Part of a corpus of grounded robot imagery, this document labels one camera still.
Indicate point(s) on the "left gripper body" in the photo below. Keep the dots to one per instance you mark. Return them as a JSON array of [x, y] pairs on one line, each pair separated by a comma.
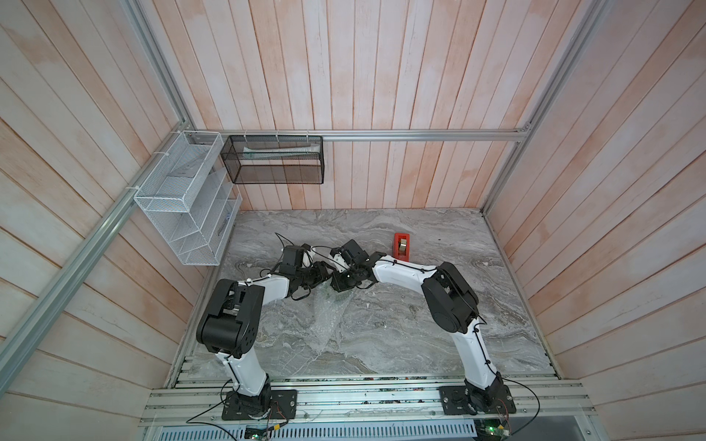
[[312, 277]]

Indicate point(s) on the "clear bubble wrap sheet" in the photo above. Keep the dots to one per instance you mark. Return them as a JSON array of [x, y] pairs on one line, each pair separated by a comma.
[[325, 332]]

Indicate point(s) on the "white wire mesh shelf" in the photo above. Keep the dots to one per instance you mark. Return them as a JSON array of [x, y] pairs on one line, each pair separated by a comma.
[[189, 200]]

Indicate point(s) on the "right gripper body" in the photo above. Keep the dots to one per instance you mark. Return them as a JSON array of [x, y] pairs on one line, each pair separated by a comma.
[[346, 280]]

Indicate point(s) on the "red tape dispenser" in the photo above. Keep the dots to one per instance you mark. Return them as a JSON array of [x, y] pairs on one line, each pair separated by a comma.
[[396, 254]]

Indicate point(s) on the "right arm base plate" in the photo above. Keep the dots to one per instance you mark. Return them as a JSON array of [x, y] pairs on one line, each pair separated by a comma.
[[468, 400]]

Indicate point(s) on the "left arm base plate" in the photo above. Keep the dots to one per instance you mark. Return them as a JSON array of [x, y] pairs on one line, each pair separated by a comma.
[[273, 404]]

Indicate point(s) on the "black wire mesh basket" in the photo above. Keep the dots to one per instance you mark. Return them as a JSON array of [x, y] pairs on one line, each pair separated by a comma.
[[274, 159]]

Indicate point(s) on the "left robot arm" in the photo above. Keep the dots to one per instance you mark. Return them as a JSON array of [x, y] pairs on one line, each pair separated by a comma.
[[229, 325]]

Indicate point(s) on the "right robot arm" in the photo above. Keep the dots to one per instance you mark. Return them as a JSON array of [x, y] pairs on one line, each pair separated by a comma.
[[453, 306]]

